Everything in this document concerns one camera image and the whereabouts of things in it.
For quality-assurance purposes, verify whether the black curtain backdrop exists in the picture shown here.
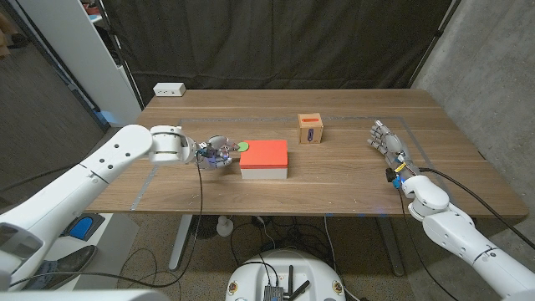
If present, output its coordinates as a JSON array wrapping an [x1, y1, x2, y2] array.
[[102, 0, 455, 105]]

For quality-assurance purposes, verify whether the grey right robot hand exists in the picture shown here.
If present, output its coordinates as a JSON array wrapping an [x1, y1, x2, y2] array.
[[366, 120, 419, 183]]

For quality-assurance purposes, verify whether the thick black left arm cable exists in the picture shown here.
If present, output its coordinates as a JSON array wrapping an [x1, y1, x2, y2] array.
[[0, 165, 80, 194]]

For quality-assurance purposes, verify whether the white robot torso base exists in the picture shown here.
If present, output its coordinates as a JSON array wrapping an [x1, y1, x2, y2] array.
[[225, 249, 347, 301]]

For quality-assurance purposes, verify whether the red box with white base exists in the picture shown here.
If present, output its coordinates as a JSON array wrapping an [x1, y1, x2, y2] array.
[[239, 139, 289, 181]]

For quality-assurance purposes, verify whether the black stand pole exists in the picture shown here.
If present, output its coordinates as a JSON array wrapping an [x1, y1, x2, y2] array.
[[407, 0, 463, 89], [94, 0, 146, 110]]

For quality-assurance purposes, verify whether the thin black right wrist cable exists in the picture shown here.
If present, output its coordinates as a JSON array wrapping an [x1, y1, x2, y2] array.
[[399, 187, 463, 301]]

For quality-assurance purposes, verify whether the blue foot pedal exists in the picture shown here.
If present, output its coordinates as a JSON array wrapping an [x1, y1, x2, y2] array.
[[58, 212, 106, 242]]

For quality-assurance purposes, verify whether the person leg in jeans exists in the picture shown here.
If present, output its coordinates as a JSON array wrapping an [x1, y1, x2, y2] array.
[[24, 244, 98, 292]]

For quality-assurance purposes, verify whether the grey tape outline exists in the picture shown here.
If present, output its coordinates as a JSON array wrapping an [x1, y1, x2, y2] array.
[[130, 115, 465, 212]]

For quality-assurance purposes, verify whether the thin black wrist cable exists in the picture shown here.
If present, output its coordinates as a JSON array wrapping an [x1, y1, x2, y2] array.
[[8, 160, 205, 290], [399, 187, 463, 301]]

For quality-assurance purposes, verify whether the white floor platform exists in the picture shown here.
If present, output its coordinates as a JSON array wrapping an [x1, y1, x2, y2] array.
[[53, 211, 141, 292]]

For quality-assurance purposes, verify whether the small wooden coin box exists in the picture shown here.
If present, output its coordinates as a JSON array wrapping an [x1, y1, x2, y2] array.
[[297, 112, 324, 145]]

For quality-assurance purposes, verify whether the white robot shoulder cover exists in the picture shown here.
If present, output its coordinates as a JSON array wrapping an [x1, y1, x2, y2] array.
[[0, 288, 171, 301]]

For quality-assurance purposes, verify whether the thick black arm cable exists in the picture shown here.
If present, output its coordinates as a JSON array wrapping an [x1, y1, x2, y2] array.
[[417, 166, 535, 250], [0, 165, 80, 194]]

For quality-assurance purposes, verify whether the thin black left wrist cable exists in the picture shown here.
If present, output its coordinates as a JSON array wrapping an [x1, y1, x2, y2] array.
[[8, 160, 205, 290]]

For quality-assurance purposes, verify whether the white floor cable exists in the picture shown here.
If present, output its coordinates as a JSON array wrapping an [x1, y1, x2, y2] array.
[[323, 215, 361, 301]]

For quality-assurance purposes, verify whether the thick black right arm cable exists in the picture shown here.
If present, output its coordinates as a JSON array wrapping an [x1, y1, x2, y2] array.
[[417, 166, 535, 250]]

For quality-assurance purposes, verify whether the white power strip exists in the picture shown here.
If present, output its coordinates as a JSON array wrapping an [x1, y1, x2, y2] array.
[[152, 82, 186, 98]]

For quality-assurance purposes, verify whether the white cabinet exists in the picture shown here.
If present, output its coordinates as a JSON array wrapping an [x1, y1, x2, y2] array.
[[16, 0, 143, 129]]

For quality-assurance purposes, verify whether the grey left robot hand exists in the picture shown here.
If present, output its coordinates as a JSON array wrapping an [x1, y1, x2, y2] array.
[[194, 135, 242, 171]]

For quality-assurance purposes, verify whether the grey electronics box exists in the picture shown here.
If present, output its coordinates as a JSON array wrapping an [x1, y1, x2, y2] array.
[[262, 285, 290, 301]]

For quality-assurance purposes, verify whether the grey table leg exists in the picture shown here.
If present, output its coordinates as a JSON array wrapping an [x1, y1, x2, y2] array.
[[375, 216, 405, 278]]

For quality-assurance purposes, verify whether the white table leg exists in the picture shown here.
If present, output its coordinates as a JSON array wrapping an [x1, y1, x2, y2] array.
[[168, 214, 194, 272]]

